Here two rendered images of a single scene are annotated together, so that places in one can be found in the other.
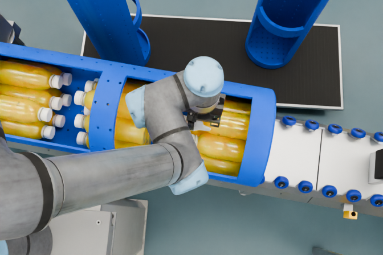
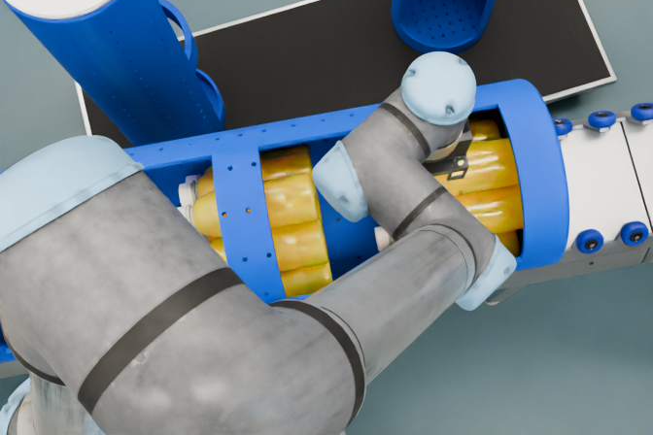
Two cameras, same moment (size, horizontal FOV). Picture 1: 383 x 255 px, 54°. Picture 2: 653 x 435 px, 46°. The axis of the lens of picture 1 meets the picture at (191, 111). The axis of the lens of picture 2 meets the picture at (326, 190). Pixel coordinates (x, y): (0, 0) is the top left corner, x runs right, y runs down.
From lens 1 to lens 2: 0.18 m
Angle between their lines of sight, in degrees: 3
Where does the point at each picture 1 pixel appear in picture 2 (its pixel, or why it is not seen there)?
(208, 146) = not seen: hidden behind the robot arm
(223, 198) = (460, 325)
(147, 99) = (359, 164)
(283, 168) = (580, 217)
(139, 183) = (435, 301)
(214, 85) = (466, 96)
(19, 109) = not seen: hidden behind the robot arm
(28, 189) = (326, 352)
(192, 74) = (423, 91)
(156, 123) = (391, 198)
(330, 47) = not seen: outside the picture
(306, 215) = (623, 297)
